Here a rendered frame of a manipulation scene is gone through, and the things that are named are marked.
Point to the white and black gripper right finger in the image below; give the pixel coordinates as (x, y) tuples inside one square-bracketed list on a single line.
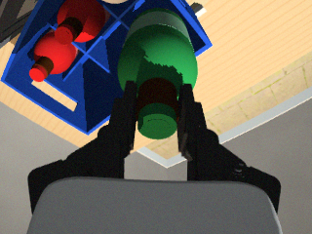
[(207, 159)]

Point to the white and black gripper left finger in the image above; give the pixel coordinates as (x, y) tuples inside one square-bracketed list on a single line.
[(102, 157)]

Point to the grey plastic crate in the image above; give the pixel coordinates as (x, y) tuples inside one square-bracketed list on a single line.
[(13, 16)]

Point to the green bottle with pale green label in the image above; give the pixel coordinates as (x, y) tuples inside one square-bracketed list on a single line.
[(158, 55)]

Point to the blue plastic crate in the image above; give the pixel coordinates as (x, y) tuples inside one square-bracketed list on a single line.
[(87, 83)]

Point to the red bottle with pink label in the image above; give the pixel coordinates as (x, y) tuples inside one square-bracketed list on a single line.
[(50, 55), (80, 18)]

